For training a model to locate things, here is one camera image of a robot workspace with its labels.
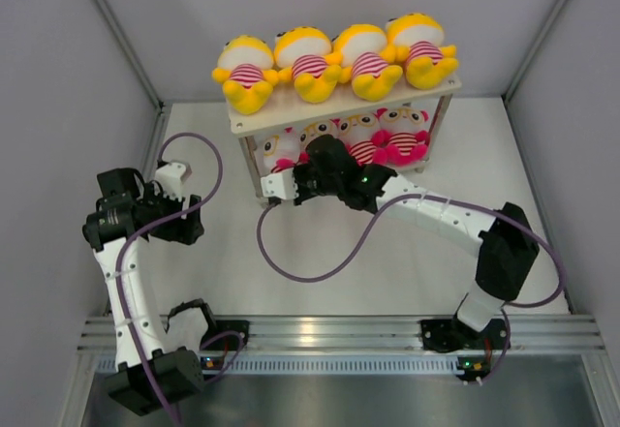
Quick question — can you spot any pink plush with glasses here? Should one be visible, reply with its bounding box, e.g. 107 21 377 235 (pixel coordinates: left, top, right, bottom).
259 127 301 174

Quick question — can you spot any yellow frog plush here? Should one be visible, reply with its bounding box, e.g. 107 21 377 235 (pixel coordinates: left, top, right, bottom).
385 13 459 90
273 26 342 104
331 24 403 102
211 35 279 115

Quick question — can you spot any pink plush face down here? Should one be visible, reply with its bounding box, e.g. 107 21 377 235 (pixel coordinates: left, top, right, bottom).
377 107 429 167

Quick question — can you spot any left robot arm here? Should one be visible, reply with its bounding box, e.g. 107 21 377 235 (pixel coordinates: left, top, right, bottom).
82 162 219 416

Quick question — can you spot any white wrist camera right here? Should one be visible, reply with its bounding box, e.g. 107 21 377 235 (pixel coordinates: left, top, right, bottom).
261 168 298 200

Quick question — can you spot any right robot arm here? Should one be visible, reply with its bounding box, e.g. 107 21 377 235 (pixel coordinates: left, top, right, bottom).
293 136 540 353

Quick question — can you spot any white two-tier shelf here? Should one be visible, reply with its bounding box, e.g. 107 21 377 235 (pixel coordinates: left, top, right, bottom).
227 74 462 204

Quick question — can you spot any aluminium rail frame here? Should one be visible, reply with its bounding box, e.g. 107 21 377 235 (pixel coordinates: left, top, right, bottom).
77 314 605 353

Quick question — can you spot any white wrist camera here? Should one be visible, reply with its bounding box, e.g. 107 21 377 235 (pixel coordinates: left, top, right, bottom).
261 168 298 200
154 161 192 201

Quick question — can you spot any perforated cable duct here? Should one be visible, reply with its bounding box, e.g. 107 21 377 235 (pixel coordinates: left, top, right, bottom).
96 352 510 376

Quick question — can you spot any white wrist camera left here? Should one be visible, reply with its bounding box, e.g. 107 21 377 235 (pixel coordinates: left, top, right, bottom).
154 161 192 201

